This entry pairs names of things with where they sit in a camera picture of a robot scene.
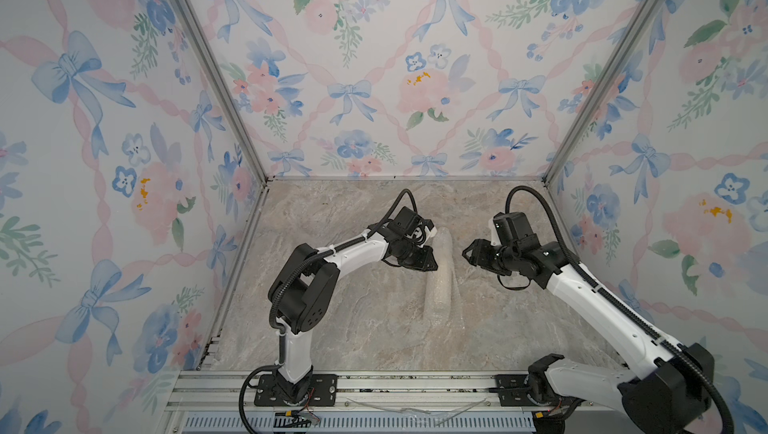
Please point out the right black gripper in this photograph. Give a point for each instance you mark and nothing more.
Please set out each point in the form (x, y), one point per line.
(478, 252)

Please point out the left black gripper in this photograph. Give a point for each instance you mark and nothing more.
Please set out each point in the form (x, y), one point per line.
(424, 264)

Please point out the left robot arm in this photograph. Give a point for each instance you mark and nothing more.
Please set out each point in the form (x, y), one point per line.
(302, 291)

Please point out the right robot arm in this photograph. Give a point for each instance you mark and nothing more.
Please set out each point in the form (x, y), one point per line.
(665, 384)

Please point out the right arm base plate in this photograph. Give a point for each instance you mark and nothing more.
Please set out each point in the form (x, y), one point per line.
(514, 390)

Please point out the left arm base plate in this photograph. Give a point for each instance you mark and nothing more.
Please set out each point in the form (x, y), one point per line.
(315, 390)

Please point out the white slotted cable duct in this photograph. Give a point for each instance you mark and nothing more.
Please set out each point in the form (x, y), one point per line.
(383, 422)

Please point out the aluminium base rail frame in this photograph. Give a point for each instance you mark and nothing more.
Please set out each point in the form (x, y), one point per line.
(209, 402)

